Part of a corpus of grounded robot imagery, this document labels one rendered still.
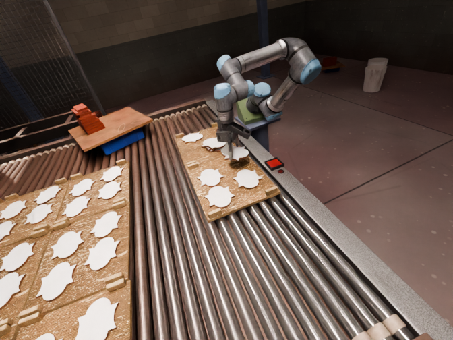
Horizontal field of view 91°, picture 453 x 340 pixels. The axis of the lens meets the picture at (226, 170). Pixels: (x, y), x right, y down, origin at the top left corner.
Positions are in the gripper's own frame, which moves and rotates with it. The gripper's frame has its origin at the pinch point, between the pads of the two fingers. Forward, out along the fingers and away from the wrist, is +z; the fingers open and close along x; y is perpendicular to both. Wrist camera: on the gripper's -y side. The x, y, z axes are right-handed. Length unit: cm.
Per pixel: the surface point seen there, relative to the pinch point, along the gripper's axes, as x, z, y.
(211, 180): 16.8, 5.9, 7.9
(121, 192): 32, 8, 54
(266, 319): 69, 7, -30
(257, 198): 24.1, 6.2, -17.1
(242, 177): 12.0, 5.5, -6.9
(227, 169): 5.9, 7.0, 3.2
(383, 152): -160, 98, -116
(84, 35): -313, -36, 420
